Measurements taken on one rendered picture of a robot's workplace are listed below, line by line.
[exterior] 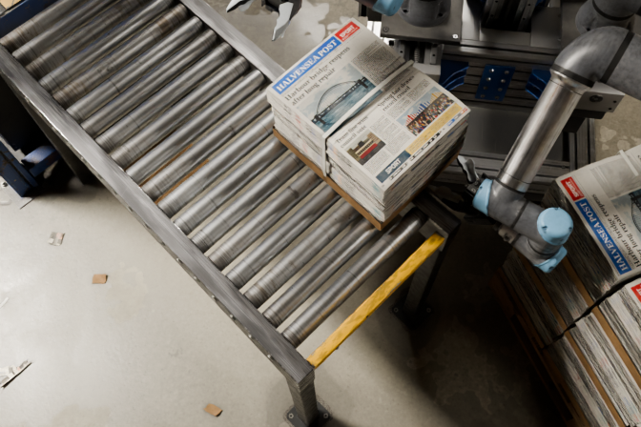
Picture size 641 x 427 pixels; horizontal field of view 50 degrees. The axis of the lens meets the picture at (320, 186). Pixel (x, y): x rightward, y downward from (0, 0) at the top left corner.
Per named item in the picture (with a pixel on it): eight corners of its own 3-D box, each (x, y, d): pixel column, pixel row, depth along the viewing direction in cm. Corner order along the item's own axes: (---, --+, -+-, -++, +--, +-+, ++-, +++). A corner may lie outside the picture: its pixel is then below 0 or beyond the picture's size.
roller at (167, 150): (270, 84, 192) (268, 73, 187) (135, 192, 178) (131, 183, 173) (258, 73, 193) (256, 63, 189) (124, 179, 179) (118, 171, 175)
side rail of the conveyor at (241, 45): (455, 238, 178) (464, 219, 167) (442, 252, 177) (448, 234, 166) (136, -39, 221) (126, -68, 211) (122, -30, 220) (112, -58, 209)
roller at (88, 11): (154, -18, 208) (149, -30, 204) (22, 73, 194) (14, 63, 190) (143, -27, 210) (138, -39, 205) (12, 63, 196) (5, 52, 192)
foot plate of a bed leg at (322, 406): (338, 415, 225) (338, 415, 224) (306, 448, 221) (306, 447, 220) (309, 385, 229) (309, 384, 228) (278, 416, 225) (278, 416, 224)
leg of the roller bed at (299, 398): (320, 416, 225) (316, 376, 164) (308, 429, 223) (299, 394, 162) (308, 402, 227) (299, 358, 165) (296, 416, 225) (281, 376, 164)
